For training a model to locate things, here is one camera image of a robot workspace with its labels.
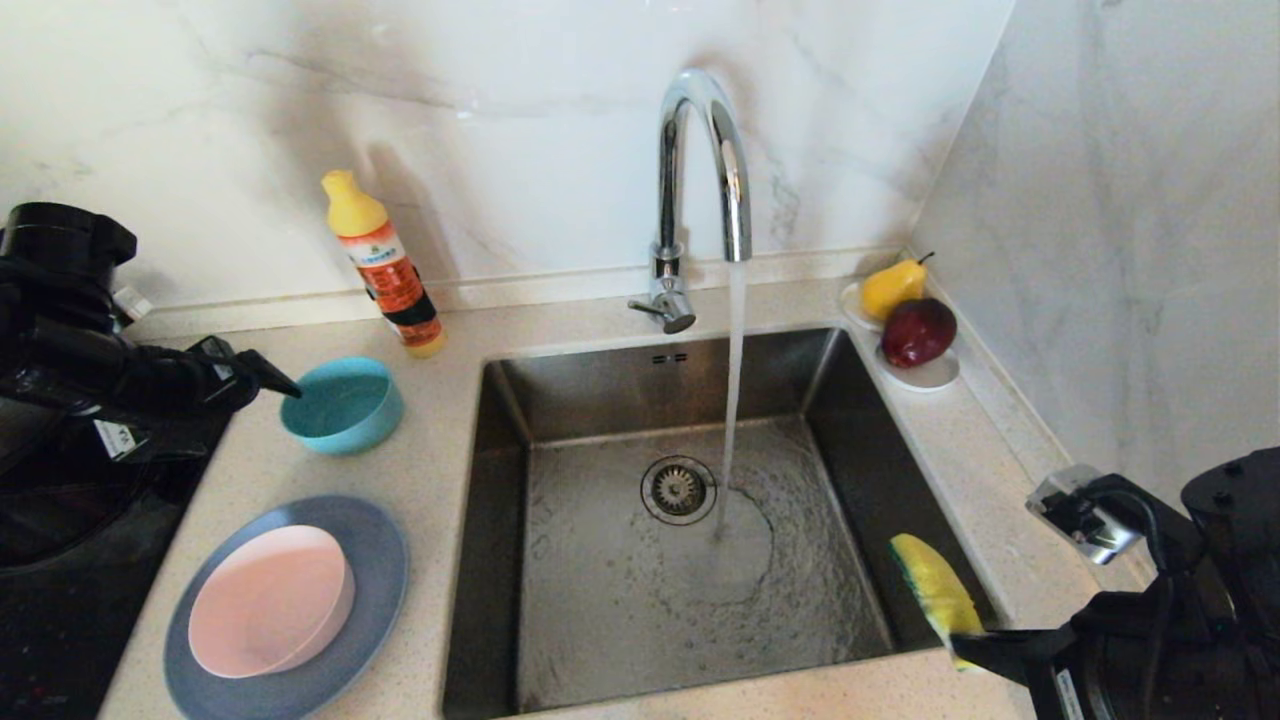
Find stainless steel sink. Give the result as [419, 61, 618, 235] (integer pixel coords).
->
[441, 326, 1006, 719]

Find yellow pear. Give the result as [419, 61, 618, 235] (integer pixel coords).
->
[858, 252, 933, 323]

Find blue-grey plate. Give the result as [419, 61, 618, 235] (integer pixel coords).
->
[163, 495, 411, 720]

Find yellow green sponge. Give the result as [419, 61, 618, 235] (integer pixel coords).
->
[890, 533, 987, 672]

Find dark red apple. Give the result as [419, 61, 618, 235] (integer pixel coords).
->
[878, 298, 958, 369]

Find teal bowl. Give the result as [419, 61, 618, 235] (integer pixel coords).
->
[280, 357, 406, 457]

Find chrome gooseneck faucet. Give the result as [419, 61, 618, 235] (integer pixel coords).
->
[628, 68, 753, 335]

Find round metal drain strainer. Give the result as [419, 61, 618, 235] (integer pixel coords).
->
[640, 456, 718, 527]

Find black induction cooktop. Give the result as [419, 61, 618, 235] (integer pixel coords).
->
[0, 410, 236, 720]

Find small white dish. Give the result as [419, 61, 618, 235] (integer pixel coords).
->
[837, 282, 886, 331]
[873, 350, 961, 392]

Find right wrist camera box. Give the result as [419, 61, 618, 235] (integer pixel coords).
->
[1025, 465, 1147, 567]

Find yellow orange detergent bottle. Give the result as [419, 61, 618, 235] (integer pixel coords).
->
[321, 169, 448, 359]

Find pink bowl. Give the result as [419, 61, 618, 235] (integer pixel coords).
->
[187, 525, 356, 679]

